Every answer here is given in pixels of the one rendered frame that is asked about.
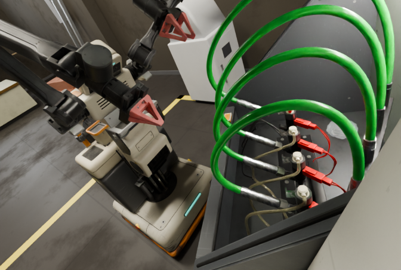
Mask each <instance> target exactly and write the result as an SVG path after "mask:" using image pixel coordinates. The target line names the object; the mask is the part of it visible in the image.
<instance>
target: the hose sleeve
mask: <svg viewBox="0 0 401 270"><path fill-rule="evenodd" d="M236 105H239V106H241V107H244V108H247V109H250V110H252V111H253V110H255V109H258V108H260V107H262V106H259V105H256V104H253V103H251V102H247V101H245V100H242V99H239V98H238V99H237V102H236Z"/></svg>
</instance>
